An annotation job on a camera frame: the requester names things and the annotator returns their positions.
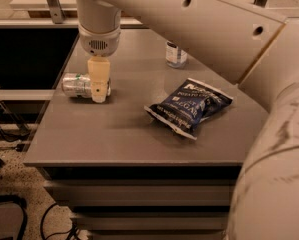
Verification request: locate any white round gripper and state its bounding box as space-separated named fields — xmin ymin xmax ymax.
xmin=78 ymin=25 xmax=121 ymax=103

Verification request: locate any silver green soda can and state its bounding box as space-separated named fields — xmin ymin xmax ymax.
xmin=61 ymin=72 xmax=112 ymax=99

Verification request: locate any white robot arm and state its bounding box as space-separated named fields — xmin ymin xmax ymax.
xmin=102 ymin=0 xmax=299 ymax=240

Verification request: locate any clear plastic water bottle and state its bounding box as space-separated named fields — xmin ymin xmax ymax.
xmin=165 ymin=41 xmax=187 ymax=68

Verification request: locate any blue potato chip bag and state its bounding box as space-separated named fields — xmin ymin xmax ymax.
xmin=144 ymin=78 xmax=233 ymax=140

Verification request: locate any grey drawer cabinet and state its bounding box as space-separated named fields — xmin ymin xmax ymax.
xmin=24 ymin=30 xmax=267 ymax=240

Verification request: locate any dark object bottom left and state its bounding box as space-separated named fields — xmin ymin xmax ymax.
xmin=0 ymin=195 xmax=27 ymax=240

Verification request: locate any black cables left floor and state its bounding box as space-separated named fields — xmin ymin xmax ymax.
xmin=0 ymin=100 xmax=32 ymax=152

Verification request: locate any black floor cable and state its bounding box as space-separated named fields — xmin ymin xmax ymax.
xmin=39 ymin=202 xmax=80 ymax=240

